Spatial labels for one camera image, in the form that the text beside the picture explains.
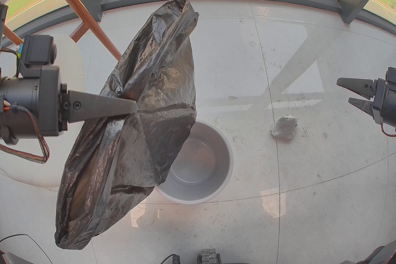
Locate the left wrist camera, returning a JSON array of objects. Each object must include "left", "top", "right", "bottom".
[{"left": 18, "top": 35, "right": 58, "bottom": 78}]

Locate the black cable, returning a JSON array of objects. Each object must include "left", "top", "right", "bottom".
[
  {"left": 0, "top": 234, "right": 44, "bottom": 264},
  {"left": 160, "top": 253, "right": 180, "bottom": 264}
]

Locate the wooden chair with cream cushions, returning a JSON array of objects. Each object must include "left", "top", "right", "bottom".
[{"left": 0, "top": 0, "right": 123, "bottom": 189}]

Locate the pale grey trash bin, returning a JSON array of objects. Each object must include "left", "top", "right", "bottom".
[{"left": 155, "top": 120, "right": 234, "bottom": 205}]

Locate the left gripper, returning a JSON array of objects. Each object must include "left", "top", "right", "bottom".
[{"left": 0, "top": 66, "right": 138, "bottom": 137}]

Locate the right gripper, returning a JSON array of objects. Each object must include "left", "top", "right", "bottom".
[{"left": 336, "top": 77, "right": 396, "bottom": 127}]

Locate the black plastic bag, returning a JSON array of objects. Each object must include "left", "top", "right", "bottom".
[{"left": 55, "top": 0, "right": 200, "bottom": 250}]

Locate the crumpled white paper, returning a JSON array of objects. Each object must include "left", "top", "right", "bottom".
[{"left": 271, "top": 115, "right": 298, "bottom": 140}]

